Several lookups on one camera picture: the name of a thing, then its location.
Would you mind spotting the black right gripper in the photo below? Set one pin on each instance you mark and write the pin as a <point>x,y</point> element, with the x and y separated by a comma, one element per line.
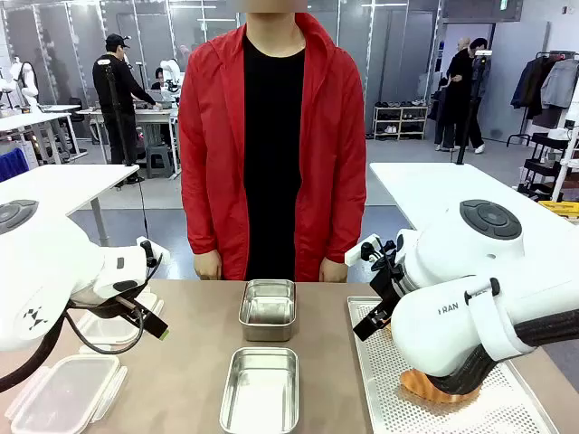
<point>389,280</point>

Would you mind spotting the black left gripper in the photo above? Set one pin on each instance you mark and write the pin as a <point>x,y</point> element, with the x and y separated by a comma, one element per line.
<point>122,304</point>

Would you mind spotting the golden brown croissant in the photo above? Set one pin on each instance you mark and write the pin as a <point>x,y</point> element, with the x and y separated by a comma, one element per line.
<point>386,323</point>
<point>420,386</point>

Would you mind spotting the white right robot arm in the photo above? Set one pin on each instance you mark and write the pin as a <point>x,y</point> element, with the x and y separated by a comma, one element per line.
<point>475,253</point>

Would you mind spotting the person's right forearm red sleeve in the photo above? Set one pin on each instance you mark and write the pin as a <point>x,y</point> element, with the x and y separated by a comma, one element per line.
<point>201,217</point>

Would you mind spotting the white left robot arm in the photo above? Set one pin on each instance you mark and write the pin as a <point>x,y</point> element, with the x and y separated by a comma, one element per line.
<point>45,262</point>

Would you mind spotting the person's left forearm red sleeve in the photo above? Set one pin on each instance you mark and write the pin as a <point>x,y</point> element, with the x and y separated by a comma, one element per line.
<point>346,217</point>

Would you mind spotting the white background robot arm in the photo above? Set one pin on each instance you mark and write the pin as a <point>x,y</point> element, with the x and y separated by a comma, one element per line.
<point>171,74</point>

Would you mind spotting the stainless steel rectangular container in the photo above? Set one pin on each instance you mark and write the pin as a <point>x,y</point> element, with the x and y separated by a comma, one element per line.
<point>267,312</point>
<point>260,393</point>

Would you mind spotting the person's left hand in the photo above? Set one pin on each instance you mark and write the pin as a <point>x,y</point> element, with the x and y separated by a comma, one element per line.
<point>334,271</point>

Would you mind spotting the person's right hand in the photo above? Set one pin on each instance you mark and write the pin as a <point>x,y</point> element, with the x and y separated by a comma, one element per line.
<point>208,267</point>

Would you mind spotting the clear plastic latching lid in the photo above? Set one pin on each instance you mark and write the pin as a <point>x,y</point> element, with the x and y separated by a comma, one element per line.
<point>108,332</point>
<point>63,398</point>

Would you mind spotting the perforated metal baking tray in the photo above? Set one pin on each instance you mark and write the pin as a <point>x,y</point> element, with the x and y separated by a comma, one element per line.
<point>380,384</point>

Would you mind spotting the white table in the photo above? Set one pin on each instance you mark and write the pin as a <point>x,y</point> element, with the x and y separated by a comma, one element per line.
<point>429,185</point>
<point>63,181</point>

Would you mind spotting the grey plastic stool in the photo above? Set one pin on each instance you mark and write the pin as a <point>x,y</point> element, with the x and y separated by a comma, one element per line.
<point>159,160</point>

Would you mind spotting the blue chair back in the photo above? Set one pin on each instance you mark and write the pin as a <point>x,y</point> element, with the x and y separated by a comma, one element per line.
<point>13,165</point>

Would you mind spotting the white office desk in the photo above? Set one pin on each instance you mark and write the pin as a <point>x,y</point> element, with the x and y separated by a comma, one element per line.
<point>36,119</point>
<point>154,113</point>

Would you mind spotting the wooden shoe rack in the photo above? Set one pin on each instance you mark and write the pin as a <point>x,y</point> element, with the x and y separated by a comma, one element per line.
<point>400,119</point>

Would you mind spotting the person in red jacket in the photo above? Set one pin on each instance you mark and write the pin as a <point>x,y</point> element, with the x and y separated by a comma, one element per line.
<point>271,135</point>

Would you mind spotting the yellow crate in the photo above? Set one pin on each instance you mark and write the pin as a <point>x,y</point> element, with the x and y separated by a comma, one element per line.
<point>561,210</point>

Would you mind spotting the man in black cap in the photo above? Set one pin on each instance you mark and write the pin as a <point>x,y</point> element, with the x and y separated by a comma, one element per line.
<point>117,90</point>

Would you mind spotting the black trolley cart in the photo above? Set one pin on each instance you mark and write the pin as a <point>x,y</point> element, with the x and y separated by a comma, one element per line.
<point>540,167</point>

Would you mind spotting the seated person in black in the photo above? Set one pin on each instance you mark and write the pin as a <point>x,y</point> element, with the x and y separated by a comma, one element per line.
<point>158,80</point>

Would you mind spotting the black clothes rack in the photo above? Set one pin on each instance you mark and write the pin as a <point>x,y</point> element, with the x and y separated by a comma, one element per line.
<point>524,131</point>

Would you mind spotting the person in black coat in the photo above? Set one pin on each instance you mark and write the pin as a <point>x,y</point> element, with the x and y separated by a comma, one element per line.
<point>457,90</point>

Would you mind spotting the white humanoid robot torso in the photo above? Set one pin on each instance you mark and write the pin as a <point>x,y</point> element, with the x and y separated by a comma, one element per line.
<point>25,81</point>

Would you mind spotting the person in grey jacket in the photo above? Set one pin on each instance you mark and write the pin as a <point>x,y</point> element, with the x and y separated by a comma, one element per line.
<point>480,77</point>

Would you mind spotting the dark hanging jacket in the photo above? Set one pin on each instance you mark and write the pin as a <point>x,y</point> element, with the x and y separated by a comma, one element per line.
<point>529,86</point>

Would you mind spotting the grey hanging jacket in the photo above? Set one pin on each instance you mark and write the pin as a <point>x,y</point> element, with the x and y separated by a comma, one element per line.
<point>561,83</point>

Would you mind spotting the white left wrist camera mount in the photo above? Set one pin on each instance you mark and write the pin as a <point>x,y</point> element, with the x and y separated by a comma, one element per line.
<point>156,253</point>

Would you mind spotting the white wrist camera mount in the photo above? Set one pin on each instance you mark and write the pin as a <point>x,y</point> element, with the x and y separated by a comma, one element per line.
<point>357,251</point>
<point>156,253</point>

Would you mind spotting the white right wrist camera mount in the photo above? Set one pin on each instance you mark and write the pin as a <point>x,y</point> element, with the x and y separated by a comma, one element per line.
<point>357,251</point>

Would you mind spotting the black camera pole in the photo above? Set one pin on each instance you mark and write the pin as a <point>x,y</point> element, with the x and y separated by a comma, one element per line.
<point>468,117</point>
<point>118,113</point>

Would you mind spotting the white metal frame stand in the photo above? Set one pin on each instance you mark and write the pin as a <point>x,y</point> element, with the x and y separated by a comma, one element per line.
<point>567,149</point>

